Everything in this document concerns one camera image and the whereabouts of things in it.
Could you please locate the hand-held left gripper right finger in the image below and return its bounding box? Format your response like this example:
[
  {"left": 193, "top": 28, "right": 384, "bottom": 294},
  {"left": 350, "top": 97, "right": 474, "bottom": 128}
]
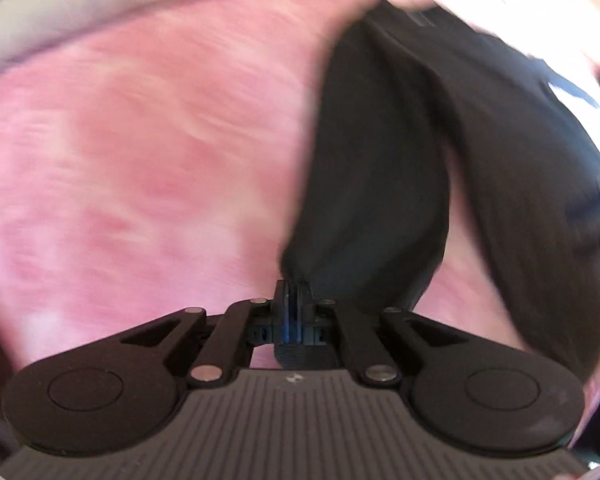
[{"left": 293, "top": 280, "right": 471, "bottom": 387}]

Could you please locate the pink rose-pattern blanket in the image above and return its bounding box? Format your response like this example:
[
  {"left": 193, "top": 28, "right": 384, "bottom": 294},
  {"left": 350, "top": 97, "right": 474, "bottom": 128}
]
[{"left": 0, "top": 0, "right": 600, "bottom": 396}]

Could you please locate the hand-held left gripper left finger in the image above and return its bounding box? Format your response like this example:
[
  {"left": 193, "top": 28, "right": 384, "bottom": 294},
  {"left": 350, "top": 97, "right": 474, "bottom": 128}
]
[{"left": 121, "top": 280, "right": 294, "bottom": 389}]

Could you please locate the dark sweatshirt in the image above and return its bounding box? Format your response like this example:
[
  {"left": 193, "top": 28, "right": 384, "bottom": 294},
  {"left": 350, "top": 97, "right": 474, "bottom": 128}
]
[{"left": 280, "top": 0, "right": 600, "bottom": 386}]

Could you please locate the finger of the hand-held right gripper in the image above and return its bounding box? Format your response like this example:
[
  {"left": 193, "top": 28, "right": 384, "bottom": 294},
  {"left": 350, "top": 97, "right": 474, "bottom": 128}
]
[{"left": 547, "top": 72, "right": 600, "bottom": 110}]

